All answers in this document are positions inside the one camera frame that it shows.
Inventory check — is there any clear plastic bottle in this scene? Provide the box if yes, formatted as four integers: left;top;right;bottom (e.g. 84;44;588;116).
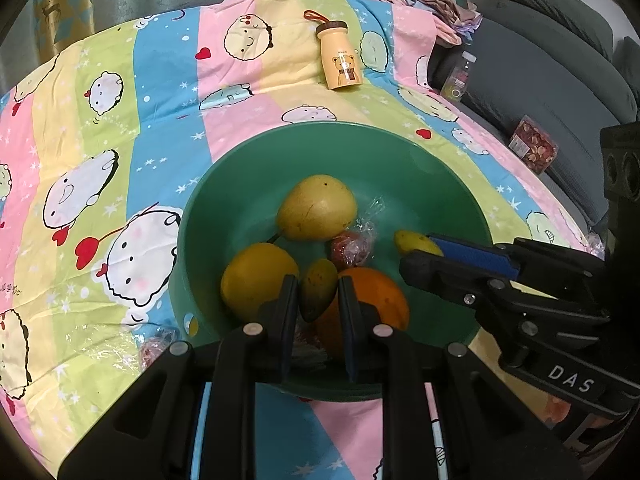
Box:
439;51;479;102

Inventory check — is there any yellow pear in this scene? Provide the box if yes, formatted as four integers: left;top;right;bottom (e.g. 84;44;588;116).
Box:
276;175;359;241

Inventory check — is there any grey sofa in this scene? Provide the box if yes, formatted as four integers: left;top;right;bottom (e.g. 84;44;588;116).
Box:
429;0;640;241

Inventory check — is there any green plastic bowl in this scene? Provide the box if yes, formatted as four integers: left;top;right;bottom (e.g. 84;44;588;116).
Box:
169;121;494;402

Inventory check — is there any orange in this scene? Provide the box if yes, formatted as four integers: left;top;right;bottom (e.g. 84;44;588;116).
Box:
315;267;411;359

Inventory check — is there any large yellow grapefruit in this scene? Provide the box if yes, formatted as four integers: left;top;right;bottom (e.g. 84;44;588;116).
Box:
220;242;301;324

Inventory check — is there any beige bear-print bottle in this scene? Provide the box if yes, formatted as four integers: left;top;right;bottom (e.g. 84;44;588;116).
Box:
303;9;362;91

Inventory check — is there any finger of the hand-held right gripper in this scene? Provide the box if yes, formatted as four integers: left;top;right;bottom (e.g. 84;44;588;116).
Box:
399;251;611;367
427;232;609;312

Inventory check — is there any small yellow-green mango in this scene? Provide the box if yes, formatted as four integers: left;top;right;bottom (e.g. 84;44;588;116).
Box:
393;229;445;259
299;258;340;323

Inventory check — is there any yellow patterned curtain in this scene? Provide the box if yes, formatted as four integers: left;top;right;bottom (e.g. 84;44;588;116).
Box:
32;0;97;57

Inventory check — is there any colourful cartoon printed blanket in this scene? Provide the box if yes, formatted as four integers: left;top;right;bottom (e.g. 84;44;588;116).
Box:
0;0;607;480

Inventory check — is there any pile of folded clothes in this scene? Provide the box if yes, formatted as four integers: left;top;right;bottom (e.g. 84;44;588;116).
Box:
339;0;484;47

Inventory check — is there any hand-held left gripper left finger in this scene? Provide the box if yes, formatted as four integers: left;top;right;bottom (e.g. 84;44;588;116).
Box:
57;274;300;480

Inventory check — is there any plastic-wrapped red fruit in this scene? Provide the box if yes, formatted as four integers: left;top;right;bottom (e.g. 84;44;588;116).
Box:
139;326;182;372

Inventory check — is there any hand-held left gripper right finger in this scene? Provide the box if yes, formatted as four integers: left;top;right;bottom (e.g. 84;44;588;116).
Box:
338;276;584;480

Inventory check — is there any red patterned snack box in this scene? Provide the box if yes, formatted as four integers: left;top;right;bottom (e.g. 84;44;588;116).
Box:
509;114;559;172

